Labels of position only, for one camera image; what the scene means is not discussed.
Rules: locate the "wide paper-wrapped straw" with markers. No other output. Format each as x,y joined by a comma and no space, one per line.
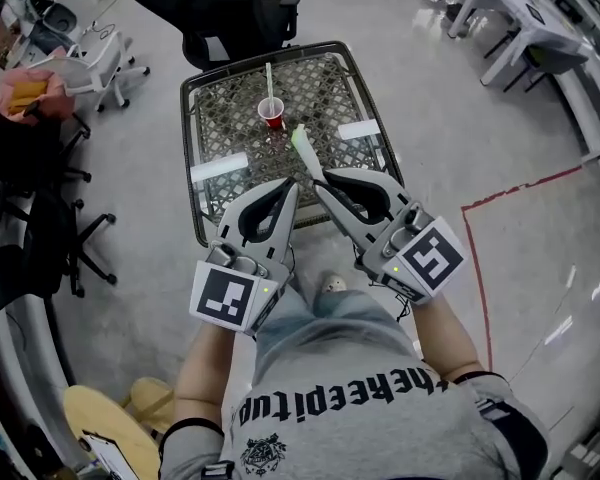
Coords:
305,150

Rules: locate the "white curved counter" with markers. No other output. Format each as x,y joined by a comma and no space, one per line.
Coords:
597,118
20,368

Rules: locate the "person's grey printed t-shirt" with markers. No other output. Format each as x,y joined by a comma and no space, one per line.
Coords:
355,428

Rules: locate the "white desk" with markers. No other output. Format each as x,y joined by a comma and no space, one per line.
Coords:
530,23

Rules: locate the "person's blue jeans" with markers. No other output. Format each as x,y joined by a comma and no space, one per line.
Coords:
330,333

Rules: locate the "wicker glass-top table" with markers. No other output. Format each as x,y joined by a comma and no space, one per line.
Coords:
230,133

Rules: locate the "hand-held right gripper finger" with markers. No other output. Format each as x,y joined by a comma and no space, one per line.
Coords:
347,228
387,188

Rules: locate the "thin striped straw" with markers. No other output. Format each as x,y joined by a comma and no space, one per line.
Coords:
269,83

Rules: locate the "white smartphone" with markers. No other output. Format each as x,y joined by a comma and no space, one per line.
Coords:
107,455

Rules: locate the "person's left forearm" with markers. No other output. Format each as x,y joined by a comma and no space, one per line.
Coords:
205,368

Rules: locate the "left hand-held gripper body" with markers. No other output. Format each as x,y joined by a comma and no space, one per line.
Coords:
225,293

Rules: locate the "yellow cushion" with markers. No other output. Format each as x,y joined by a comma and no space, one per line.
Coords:
27,95

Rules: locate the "pink cloth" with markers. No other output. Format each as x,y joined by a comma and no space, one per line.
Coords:
55,93

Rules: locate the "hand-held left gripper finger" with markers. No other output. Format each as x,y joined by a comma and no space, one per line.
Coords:
230,220
286,228

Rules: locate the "red plastic cup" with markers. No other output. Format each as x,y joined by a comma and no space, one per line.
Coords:
275,120

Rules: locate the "person's light shoe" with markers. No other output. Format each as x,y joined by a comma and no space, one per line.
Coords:
335,283

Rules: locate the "light wooden stool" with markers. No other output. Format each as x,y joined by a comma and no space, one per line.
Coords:
105,413

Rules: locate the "white office chair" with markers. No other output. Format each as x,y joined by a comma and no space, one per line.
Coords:
100,63

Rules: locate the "black padded swivel chair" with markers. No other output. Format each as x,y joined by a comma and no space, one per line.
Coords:
20,168

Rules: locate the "black mesh headrest office chair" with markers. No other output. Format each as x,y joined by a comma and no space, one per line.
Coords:
220,13

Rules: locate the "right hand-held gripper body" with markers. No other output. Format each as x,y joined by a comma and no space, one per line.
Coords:
430,258

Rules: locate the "person's right forearm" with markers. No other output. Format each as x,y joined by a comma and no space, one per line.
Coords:
445,338

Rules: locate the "grey shell office chair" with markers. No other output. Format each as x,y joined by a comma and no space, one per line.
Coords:
55,20

